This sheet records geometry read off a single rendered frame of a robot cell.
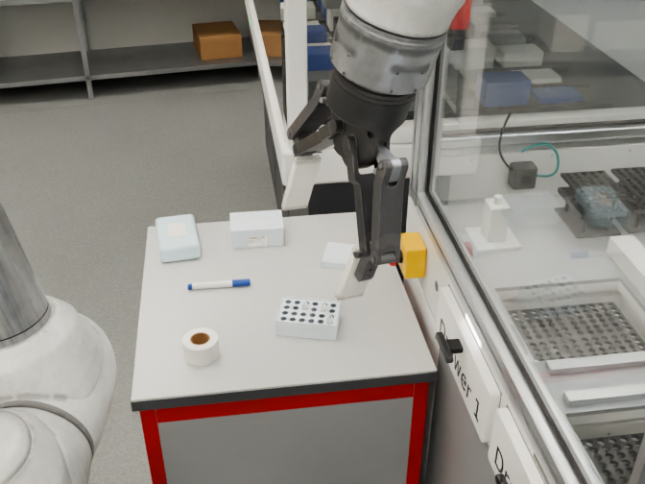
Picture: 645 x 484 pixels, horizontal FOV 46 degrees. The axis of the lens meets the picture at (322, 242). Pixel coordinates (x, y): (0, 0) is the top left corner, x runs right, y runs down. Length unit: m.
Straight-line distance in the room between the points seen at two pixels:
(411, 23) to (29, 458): 0.61
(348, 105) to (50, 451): 0.52
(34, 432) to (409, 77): 0.57
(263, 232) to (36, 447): 1.02
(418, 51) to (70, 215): 3.11
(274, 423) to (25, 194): 2.57
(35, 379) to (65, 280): 2.19
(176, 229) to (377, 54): 1.28
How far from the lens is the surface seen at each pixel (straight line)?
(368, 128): 0.66
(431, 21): 0.61
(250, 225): 1.83
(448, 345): 1.33
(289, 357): 1.51
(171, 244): 1.80
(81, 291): 3.12
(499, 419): 1.20
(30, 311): 1.01
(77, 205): 3.72
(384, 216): 0.67
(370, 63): 0.63
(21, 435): 0.92
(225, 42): 4.95
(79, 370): 1.04
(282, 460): 1.62
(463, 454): 1.48
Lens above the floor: 1.76
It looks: 32 degrees down
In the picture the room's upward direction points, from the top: straight up
